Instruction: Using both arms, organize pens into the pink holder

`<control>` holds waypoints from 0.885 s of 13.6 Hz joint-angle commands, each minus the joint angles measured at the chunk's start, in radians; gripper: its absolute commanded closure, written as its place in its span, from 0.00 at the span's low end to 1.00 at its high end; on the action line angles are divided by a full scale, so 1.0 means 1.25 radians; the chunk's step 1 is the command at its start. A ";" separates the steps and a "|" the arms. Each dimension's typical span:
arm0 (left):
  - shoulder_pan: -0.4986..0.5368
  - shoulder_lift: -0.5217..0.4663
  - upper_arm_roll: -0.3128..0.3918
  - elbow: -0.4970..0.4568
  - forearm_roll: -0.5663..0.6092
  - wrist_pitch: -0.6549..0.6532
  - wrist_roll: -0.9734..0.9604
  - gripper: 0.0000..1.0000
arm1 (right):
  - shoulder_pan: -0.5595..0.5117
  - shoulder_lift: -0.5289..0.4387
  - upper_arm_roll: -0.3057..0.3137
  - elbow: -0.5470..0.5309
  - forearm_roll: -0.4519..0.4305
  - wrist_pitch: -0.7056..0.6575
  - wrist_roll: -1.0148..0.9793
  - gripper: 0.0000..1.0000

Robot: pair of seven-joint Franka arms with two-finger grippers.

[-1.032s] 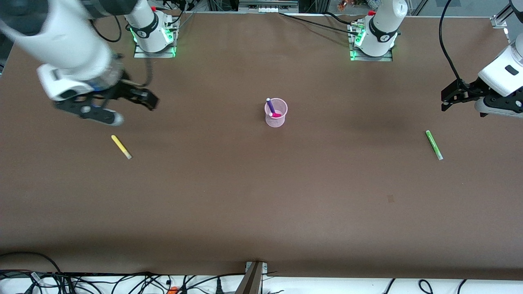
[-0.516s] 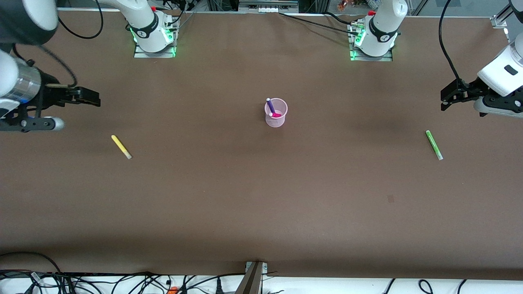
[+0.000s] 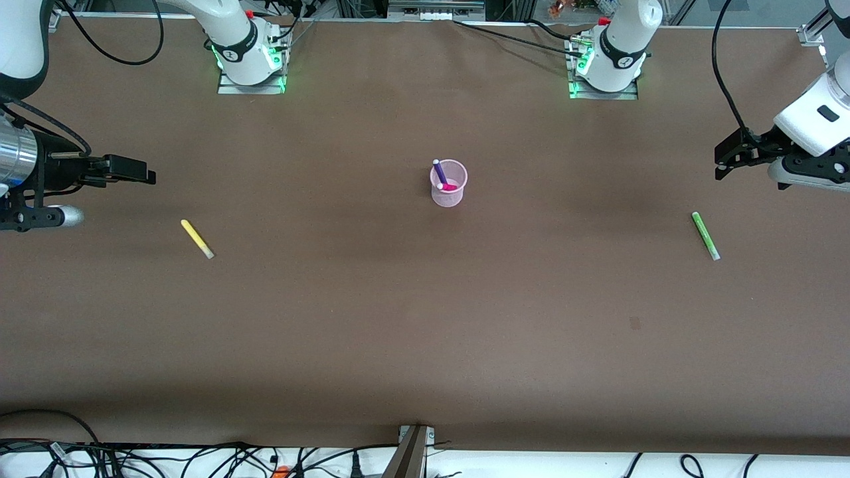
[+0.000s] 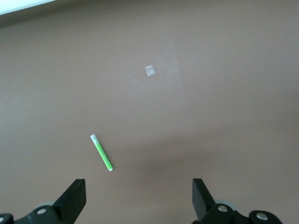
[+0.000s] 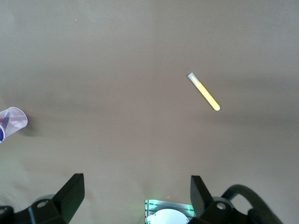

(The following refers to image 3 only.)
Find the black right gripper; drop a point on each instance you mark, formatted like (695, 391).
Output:
(56, 166)

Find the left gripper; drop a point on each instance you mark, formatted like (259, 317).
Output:
(759, 145)

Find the pink marker pen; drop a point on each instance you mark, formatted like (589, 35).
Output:
(449, 187)

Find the purple marker pen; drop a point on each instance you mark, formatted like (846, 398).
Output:
(439, 172)

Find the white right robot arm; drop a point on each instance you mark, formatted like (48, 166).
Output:
(232, 40)

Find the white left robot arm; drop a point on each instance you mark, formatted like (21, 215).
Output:
(621, 46)

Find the pink mesh pen holder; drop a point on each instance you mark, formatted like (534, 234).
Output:
(458, 198)

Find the green marker pen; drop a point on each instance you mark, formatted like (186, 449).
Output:
(704, 236)

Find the yellow marker pen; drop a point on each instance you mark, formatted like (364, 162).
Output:
(196, 238)

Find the aluminium corner bracket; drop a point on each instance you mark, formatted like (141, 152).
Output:
(811, 33)

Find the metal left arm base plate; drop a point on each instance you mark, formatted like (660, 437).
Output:
(604, 94)

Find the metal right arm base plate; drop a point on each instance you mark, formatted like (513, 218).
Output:
(251, 88)

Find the metal table clamp bracket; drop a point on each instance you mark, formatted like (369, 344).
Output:
(408, 455)

